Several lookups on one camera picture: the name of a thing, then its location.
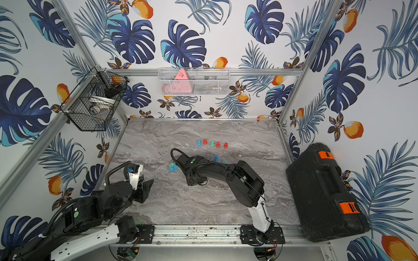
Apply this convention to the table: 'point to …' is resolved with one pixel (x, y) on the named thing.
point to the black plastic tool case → (326, 207)
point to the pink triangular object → (180, 85)
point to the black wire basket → (97, 83)
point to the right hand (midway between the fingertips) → (196, 181)
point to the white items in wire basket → (98, 104)
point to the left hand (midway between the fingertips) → (149, 178)
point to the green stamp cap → (172, 165)
